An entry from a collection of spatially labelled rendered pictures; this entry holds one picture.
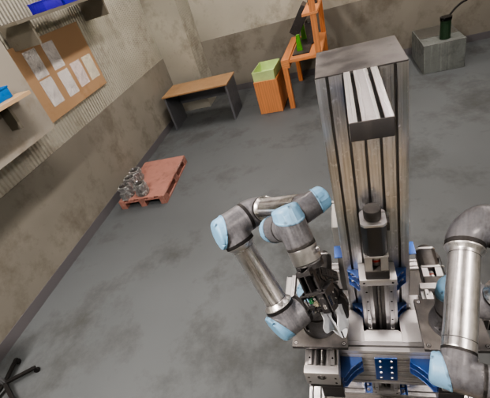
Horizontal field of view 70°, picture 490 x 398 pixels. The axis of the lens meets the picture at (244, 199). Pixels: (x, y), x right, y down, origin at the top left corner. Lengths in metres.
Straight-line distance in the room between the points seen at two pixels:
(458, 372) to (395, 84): 0.73
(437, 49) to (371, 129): 5.77
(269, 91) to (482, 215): 5.25
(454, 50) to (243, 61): 3.70
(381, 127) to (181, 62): 6.62
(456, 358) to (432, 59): 5.87
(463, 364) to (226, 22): 7.06
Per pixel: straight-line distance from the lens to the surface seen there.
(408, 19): 7.46
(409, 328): 1.70
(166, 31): 7.22
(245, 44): 7.52
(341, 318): 0.94
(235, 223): 1.29
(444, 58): 6.62
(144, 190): 4.82
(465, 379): 0.97
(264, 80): 6.07
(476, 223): 1.08
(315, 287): 0.90
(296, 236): 0.85
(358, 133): 0.79
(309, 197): 1.00
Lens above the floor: 2.38
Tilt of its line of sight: 34 degrees down
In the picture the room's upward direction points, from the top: 19 degrees counter-clockwise
